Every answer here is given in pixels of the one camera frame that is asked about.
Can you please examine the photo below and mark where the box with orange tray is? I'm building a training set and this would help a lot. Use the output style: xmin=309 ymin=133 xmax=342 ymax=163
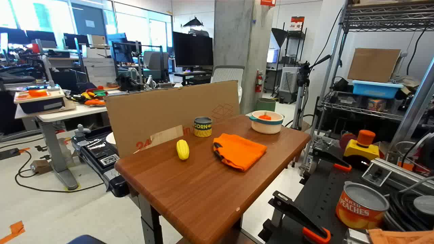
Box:
xmin=13 ymin=87 xmax=67 ymax=115

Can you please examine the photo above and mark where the brown cardboard piece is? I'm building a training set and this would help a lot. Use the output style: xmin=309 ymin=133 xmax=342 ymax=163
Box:
xmin=347 ymin=47 xmax=402 ymax=83

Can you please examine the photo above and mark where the corn can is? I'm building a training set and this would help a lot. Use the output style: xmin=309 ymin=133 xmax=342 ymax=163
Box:
xmin=193 ymin=117 xmax=213 ymax=138

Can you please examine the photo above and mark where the small colourful box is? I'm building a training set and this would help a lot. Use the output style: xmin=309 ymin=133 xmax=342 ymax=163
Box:
xmin=367 ymin=98 xmax=387 ymax=113

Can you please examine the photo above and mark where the black shelf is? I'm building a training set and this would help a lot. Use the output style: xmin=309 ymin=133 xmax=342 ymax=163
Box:
xmin=282 ymin=22 xmax=308 ymax=67

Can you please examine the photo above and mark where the heap of colourful toys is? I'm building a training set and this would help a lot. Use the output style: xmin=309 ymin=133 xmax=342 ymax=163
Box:
xmin=67 ymin=85 xmax=110 ymax=107

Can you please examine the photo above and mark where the black softbox light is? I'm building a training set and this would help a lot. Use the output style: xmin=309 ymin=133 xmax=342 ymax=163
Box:
xmin=271 ymin=27 xmax=288 ymax=48

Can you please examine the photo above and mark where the white bowl with teal rim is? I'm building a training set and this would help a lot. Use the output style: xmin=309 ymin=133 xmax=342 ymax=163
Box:
xmin=249 ymin=110 xmax=285 ymax=135

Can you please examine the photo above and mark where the silver aluminium rail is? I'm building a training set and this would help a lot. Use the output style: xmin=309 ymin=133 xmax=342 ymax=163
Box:
xmin=361 ymin=157 xmax=434 ymax=191

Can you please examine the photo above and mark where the coil of black cable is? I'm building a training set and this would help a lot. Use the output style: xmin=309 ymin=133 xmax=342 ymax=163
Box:
xmin=382 ymin=190 xmax=434 ymax=232

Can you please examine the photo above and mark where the metal wire shelf rack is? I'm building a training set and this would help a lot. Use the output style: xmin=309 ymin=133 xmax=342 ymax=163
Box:
xmin=300 ymin=0 xmax=434 ymax=177

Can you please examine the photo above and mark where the black clamp with orange grip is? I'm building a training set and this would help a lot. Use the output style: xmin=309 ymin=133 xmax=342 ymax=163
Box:
xmin=268 ymin=190 xmax=332 ymax=244
xmin=311 ymin=146 xmax=353 ymax=173

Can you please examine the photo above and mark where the orange peaches can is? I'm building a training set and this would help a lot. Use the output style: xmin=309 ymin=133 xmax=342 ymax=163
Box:
xmin=335 ymin=181 xmax=390 ymax=230

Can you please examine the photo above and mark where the blue plastic bin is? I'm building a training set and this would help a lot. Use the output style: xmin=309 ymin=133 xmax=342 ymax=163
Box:
xmin=352 ymin=79 xmax=405 ymax=99

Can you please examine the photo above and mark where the white mesh office chair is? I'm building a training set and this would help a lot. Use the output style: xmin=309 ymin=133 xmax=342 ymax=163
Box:
xmin=210 ymin=65 xmax=245 ymax=104

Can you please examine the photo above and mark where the yellow toy maize cob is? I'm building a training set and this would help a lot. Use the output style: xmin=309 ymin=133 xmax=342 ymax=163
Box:
xmin=176 ymin=139 xmax=190 ymax=161

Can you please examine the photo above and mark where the black monitor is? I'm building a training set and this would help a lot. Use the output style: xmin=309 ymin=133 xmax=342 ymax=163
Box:
xmin=172 ymin=31 xmax=214 ymax=72

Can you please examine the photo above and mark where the yellow emergency stop button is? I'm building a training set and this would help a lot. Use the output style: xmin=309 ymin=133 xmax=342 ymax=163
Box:
xmin=343 ymin=129 xmax=380 ymax=162

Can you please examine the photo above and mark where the large cardboard sheet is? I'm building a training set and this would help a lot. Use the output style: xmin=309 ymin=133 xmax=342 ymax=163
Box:
xmin=104 ymin=80 xmax=241 ymax=159

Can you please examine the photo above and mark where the small cardboard box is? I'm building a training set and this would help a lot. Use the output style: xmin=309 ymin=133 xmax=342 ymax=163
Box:
xmin=29 ymin=159 xmax=52 ymax=175

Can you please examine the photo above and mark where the red fire extinguisher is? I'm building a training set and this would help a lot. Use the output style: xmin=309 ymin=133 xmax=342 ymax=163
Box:
xmin=255 ymin=69 xmax=264 ymax=94

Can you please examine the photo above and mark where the orange folded cloth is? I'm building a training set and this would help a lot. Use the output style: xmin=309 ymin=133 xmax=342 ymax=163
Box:
xmin=213 ymin=133 xmax=268 ymax=172

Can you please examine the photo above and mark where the white height-adjustable desk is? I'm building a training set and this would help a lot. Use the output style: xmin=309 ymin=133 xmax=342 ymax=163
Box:
xmin=14 ymin=101 xmax=109 ymax=191

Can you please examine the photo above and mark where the camera on tripod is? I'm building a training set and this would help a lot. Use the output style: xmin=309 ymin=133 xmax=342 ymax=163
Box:
xmin=291 ymin=54 xmax=332 ymax=131

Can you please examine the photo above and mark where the white air purifier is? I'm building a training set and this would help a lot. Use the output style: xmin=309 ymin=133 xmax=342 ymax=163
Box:
xmin=278 ymin=66 xmax=301 ymax=104

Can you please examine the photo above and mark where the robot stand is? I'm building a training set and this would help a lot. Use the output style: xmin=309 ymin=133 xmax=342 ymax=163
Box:
xmin=258 ymin=159 xmax=434 ymax=244

